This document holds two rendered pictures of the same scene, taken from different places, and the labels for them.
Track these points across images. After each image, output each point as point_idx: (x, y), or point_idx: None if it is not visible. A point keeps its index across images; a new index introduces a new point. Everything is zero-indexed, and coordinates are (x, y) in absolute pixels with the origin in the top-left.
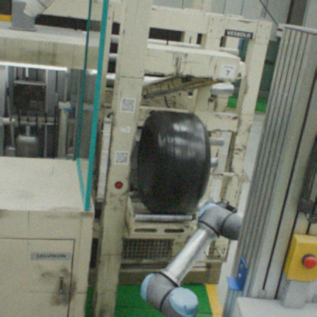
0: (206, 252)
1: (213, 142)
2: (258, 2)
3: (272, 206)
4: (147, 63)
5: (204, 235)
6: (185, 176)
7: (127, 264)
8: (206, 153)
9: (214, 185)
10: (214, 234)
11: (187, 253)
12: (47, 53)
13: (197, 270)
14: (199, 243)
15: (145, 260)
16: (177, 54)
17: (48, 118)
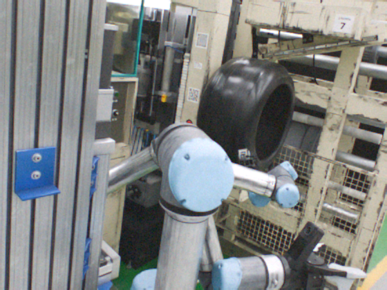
0: (370, 288)
1: (364, 135)
2: None
3: None
4: (254, 13)
5: (146, 152)
6: (218, 114)
7: (253, 245)
8: (249, 94)
9: (334, 177)
10: (153, 154)
11: (119, 164)
12: None
13: None
14: (136, 158)
15: (249, 239)
16: (285, 3)
17: (161, 55)
